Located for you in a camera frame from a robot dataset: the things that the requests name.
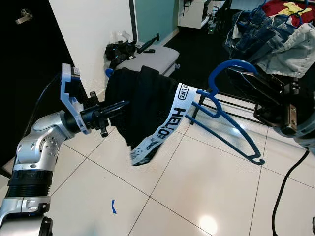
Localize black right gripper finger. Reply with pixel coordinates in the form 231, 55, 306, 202
231, 81, 269, 108
229, 70, 279, 91

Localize black shorts white printed waistband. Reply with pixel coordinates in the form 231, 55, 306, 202
105, 65, 197, 168

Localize blue plastic clothes hanger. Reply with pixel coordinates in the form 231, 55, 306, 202
105, 59, 266, 165

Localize dark blue denim shorts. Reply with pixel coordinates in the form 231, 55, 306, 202
224, 7, 291, 62

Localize light blue denim shorts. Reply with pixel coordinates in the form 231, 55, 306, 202
258, 24, 315, 74

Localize grey padded bench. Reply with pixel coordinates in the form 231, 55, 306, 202
116, 45, 180, 79

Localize red shirt with yellow star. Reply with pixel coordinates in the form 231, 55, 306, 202
261, 0, 315, 25

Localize white shelf unit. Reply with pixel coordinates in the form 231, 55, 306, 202
178, 0, 227, 29

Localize black door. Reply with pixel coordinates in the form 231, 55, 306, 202
0, 0, 74, 168

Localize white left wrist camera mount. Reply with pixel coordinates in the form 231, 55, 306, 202
60, 63, 92, 134

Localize brass door handle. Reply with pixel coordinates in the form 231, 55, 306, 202
15, 9, 34, 25

